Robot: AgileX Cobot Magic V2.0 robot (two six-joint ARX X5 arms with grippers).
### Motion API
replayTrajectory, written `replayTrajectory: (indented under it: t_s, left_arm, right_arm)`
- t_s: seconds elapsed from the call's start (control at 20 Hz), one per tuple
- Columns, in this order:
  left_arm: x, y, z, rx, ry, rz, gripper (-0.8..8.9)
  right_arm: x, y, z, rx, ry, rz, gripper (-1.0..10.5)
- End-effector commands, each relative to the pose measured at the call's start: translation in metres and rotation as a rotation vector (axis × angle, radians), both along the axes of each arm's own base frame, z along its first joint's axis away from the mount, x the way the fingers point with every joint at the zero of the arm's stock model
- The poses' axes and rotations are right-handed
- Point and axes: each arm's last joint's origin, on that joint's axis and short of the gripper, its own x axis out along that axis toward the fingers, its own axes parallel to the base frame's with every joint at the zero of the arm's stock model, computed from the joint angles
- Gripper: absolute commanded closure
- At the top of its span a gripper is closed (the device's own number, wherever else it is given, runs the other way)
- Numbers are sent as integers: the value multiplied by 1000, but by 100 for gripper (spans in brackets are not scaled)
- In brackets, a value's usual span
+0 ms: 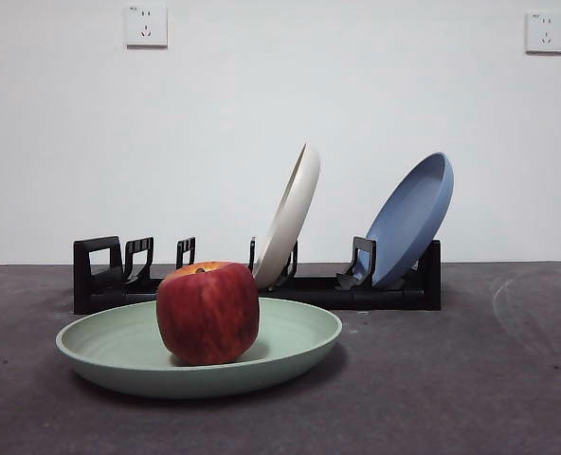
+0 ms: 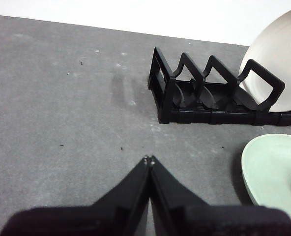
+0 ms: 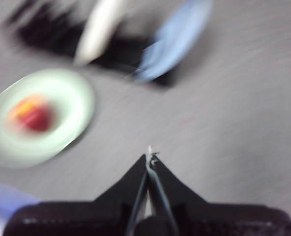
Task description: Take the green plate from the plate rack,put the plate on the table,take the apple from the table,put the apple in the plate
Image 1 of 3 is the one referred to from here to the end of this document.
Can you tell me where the red apple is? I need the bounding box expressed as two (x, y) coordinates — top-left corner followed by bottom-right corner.
(155, 261), (261, 366)

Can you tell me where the green round plate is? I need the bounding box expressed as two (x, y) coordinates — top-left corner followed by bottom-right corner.
(55, 297), (344, 398)

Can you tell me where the cream round plate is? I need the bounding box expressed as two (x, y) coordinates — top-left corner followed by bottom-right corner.
(251, 141), (321, 290)

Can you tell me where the black plate rack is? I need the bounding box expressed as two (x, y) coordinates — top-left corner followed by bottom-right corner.
(72, 235), (443, 314)

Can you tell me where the blue round plate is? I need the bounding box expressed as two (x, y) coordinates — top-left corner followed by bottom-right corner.
(357, 151), (455, 289)

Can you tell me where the white wall socket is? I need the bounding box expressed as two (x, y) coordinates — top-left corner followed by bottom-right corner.
(525, 10), (561, 54)
(125, 3), (169, 48)

